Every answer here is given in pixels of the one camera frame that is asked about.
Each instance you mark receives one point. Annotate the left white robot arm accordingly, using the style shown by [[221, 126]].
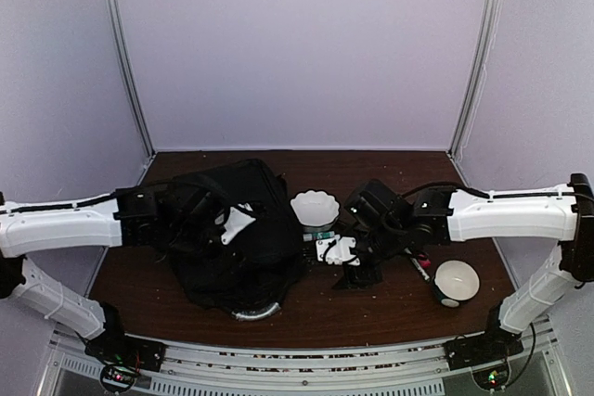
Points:
[[134, 216]]

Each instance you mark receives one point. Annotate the aluminium front rail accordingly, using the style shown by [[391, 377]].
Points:
[[411, 368]]

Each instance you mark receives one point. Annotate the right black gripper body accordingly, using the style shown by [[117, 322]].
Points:
[[387, 244]]

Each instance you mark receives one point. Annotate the right aluminium corner post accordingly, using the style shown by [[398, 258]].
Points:
[[475, 84]]

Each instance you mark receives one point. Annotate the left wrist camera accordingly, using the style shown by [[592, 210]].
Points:
[[236, 221]]

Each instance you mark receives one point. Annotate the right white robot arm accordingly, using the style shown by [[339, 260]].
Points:
[[388, 224]]

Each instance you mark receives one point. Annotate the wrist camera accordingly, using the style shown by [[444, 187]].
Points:
[[338, 250], [236, 221]]

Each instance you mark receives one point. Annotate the white fluted ceramic bowl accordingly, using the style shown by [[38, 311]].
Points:
[[316, 211]]

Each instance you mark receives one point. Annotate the white marker pen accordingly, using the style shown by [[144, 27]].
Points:
[[421, 267]]

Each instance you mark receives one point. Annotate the white and dark blue bowl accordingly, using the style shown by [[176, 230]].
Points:
[[454, 283]]

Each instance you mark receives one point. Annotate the left aluminium corner post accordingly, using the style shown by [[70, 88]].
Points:
[[129, 82]]

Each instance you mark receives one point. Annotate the white green glue stick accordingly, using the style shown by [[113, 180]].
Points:
[[309, 237]]

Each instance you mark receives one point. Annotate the aluminium corner post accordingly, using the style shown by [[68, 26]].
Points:
[[129, 82], [475, 84]]

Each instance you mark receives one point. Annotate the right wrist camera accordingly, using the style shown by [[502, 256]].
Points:
[[338, 250]]

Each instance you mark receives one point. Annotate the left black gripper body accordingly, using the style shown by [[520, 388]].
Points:
[[187, 238]]

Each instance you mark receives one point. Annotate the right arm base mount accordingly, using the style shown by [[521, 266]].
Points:
[[486, 356]]

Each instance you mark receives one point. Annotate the black student backpack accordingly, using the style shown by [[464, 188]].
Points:
[[250, 277]]

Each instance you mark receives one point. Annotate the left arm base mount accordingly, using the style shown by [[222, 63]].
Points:
[[124, 360]]

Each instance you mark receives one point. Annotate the pink highlighter marker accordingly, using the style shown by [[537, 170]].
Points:
[[423, 257]]

